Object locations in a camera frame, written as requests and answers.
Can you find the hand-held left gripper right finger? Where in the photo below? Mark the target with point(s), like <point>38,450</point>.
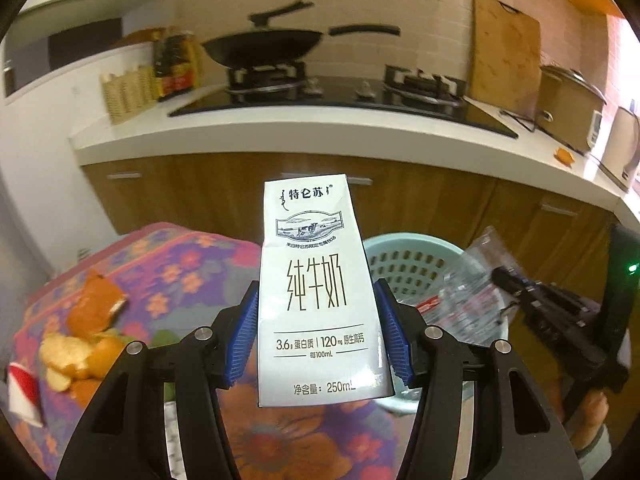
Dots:
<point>397,342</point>

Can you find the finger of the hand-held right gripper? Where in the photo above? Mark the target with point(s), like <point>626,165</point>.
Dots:
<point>560,335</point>
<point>510,280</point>

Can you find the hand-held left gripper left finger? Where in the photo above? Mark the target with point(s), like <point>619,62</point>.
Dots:
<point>241,340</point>

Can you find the clear plastic wrapper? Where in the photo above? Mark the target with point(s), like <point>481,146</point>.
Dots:
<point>470,285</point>

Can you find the light blue plastic basket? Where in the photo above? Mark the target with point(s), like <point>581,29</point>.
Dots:
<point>410,265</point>

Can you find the white milk carton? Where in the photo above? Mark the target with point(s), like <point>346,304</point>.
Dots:
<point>315,285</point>

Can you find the small orange peel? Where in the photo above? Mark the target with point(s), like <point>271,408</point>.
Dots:
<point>104,355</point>

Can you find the large orange peel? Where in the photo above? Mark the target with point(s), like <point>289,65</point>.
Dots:
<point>95,302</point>

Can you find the pale curled orange peel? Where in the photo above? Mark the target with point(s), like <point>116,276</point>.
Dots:
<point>60,360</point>

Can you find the red and white packet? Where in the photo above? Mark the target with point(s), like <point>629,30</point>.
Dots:
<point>25,392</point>

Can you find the person's right forearm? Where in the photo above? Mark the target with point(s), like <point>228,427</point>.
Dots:
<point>590,420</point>

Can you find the floral printed cloth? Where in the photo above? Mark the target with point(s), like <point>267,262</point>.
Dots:
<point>165,270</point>

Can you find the orange peel piece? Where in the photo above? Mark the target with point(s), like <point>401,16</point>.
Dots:
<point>565,156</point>

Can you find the wooden base cabinet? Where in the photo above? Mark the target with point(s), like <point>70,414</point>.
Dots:
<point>200,195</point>

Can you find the white electric kettle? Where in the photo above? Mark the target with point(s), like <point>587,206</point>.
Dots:
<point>622,150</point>

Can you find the tan rice cooker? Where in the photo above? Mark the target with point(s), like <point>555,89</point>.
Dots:
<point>567,110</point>

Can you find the black burner grate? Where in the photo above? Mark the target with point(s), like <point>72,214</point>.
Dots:
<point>422,85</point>
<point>265,77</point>

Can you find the wooden cutting board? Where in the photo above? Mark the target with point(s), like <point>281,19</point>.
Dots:
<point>502,55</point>

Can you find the hob knob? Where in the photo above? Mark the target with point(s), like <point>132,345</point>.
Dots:
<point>365,89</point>
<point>312,85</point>

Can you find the black glass gas hob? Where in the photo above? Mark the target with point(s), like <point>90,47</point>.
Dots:
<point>330,105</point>

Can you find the woven utensil holder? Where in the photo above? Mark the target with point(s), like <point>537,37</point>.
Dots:
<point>127,95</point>

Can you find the dark soy sauce bottle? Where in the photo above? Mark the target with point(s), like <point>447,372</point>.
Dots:
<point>164,72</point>

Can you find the dark sauce bottles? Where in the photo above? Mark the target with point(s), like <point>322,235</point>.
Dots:
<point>184,62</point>

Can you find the black wok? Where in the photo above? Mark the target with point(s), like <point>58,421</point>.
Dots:
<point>265,47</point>

